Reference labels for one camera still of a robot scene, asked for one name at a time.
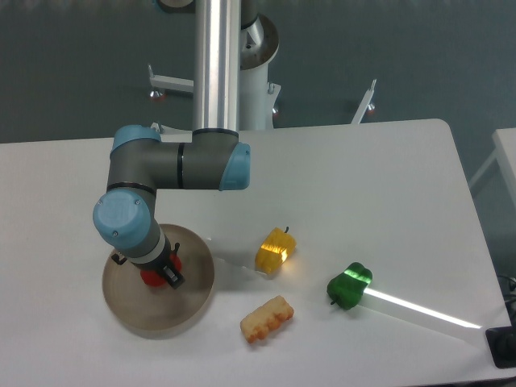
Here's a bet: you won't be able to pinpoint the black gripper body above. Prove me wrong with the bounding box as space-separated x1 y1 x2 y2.
110 237 174 271

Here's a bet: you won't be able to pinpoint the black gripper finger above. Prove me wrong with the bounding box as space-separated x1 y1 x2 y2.
160 264 185 289

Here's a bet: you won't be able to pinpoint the red toy pepper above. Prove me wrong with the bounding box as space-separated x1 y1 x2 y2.
140 243 182 287

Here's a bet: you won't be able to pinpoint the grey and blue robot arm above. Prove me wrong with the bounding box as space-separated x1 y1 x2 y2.
93 1 257 289

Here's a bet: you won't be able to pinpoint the beige round plate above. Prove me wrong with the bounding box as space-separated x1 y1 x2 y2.
102 224 214 339

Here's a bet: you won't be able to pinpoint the yellow toy pepper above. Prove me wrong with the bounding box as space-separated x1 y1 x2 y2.
255 227 297 275

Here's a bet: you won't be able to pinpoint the green toy pepper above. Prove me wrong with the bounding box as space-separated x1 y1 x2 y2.
327 262 373 310

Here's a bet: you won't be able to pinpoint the orange toy corn piece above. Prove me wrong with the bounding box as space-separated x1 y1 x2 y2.
239 295 294 343

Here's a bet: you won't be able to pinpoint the black box at table edge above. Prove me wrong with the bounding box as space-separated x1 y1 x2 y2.
485 327 515 369

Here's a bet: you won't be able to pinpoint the white side table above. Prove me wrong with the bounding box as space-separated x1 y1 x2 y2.
468 128 515 200

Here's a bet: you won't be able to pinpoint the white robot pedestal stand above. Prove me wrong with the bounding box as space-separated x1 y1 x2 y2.
148 8 377 131

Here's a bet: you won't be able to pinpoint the black cables at right edge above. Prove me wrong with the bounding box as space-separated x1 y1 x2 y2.
496 273 516 327

